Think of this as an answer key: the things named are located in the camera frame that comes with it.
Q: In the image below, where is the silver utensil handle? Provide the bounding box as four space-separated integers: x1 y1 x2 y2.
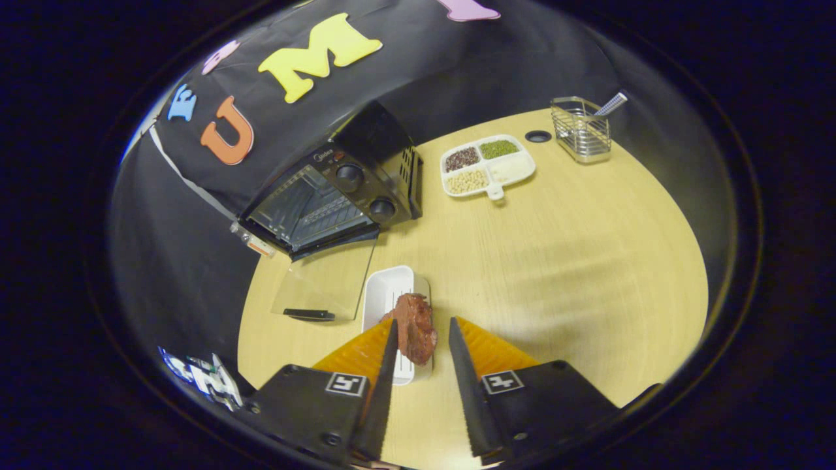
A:
593 90 629 118

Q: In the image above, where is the metal wire utensil holder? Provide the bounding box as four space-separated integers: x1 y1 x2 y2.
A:
551 97 613 164

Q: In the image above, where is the small white rectangular tray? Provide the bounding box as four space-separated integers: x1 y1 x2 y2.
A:
361 265 434 386

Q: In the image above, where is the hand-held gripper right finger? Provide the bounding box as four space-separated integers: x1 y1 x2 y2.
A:
448 317 621 465

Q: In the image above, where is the brown meat piece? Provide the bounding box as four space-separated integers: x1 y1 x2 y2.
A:
382 293 438 366

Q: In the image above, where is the white divided tray with grains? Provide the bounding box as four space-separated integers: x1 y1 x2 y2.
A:
441 134 538 201

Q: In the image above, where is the black toaster oven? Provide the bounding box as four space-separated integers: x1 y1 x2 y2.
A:
230 101 424 322

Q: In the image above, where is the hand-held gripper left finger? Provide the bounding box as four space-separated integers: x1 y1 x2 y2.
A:
242 319 400 467

